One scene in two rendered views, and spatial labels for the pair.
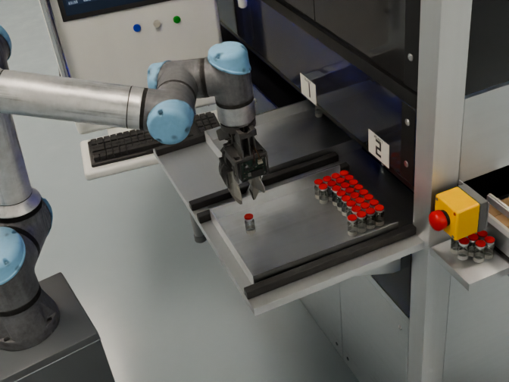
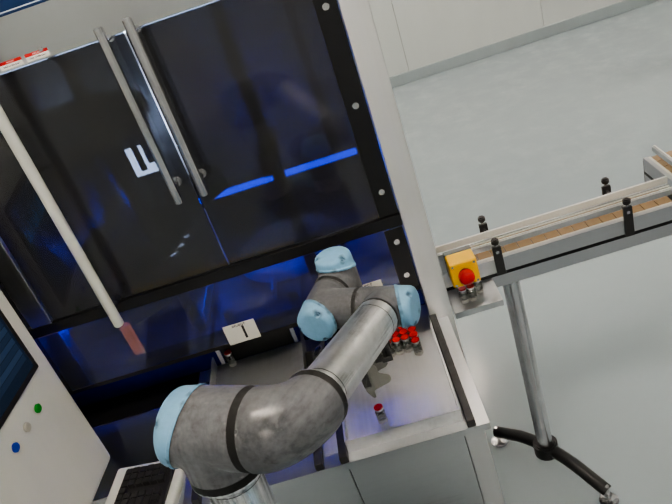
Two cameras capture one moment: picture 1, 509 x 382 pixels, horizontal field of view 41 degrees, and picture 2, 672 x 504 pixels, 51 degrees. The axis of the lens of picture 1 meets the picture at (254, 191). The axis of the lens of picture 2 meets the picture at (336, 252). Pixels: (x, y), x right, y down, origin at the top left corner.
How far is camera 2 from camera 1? 1.31 m
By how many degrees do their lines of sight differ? 55
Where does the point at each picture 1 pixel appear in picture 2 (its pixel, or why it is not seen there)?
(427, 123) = (419, 223)
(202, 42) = (65, 414)
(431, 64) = (408, 179)
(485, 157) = not seen: hidden behind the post
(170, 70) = (330, 295)
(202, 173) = not seen: hidden behind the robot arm
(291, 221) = (383, 391)
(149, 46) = (34, 459)
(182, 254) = not seen: outside the picture
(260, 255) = (421, 414)
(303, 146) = (275, 378)
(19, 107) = (355, 381)
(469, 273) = (492, 298)
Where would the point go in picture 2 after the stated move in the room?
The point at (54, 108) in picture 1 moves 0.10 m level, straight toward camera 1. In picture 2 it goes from (368, 358) to (432, 341)
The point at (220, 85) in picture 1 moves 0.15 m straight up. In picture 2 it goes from (354, 282) to (331, 216)
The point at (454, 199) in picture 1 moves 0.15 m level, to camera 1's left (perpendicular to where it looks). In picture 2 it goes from (460, 258) to (454, 294)
